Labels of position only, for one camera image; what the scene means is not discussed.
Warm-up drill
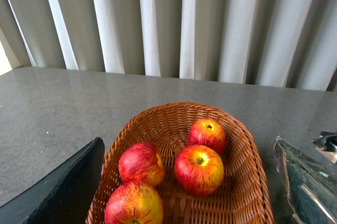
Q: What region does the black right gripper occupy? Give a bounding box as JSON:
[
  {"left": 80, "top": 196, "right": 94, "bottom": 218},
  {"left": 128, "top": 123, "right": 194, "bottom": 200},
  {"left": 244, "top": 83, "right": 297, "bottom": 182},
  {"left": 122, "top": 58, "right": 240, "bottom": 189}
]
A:
[{"left": 312, "top": 131, "right": 336, "bottom": 164}]

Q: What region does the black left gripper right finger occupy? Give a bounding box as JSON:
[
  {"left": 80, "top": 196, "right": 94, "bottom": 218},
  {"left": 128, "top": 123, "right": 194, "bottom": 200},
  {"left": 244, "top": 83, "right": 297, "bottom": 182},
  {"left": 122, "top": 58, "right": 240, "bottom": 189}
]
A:
[{"left": 274, "top": 136, "right": 336, "bottom": 223}]

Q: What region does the red apple in basket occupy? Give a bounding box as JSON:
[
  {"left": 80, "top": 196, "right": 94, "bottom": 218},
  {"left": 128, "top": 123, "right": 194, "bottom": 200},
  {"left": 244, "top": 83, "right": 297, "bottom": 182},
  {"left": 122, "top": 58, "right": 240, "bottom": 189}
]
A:
[{"left": 118, "top": 141, "right": 165, "bottom": 187}]

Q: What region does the yellowish red apple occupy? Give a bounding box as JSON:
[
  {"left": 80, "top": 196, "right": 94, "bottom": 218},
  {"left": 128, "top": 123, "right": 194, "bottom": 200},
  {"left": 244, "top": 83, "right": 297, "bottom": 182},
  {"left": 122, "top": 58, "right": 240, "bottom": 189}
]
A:
[{"left": 174, "top": 145, "right": 224, "bottom": 197}]

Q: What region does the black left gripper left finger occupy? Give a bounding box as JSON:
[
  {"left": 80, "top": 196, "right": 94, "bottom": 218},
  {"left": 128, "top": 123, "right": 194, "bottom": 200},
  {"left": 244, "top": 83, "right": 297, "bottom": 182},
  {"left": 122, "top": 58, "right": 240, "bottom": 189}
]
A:
[{"left": 1, "top": 137, "right": 105, "bottom": 223}]

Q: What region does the dark red apple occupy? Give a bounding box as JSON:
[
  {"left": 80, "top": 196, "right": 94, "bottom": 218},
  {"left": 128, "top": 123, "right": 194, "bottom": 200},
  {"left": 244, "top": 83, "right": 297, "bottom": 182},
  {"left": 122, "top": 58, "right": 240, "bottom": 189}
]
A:
[{"left": 187, "top": 119, "right": 226, "bottom": 156}]

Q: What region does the front red yellow apple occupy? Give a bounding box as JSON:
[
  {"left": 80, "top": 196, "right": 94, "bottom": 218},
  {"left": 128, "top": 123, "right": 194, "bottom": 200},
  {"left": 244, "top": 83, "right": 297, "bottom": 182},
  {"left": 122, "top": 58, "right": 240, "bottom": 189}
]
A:
[{"left": 104, "top": 181, "right": 164, "bottom": 223}]

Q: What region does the left brown wicker basket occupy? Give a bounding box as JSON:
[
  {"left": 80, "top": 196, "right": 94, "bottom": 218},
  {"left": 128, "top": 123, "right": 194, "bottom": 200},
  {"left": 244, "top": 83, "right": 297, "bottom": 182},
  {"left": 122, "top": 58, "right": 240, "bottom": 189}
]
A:
[{"left": 86, "top": 101, "right": 274, "bottom": 223}]

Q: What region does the grey white pleated curtain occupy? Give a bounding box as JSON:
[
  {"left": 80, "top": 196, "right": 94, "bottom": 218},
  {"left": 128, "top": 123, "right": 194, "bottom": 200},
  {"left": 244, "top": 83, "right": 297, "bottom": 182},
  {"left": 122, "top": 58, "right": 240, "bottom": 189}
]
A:
[{"left": 1, "top": 0, "right": 336, "bottom": 91}]

